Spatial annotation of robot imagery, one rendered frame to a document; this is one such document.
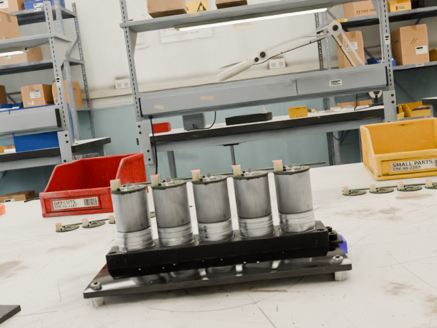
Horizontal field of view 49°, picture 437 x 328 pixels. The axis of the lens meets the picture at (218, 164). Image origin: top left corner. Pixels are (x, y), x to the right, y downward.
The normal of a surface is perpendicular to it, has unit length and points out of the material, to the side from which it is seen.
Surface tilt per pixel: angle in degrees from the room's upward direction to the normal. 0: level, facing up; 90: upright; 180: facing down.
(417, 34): 92
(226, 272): 0
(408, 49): 89
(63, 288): 0
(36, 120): 90
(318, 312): 0
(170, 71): 90
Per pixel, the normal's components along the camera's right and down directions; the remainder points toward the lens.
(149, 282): -0.12, -0.99
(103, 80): -0.07, 0.12
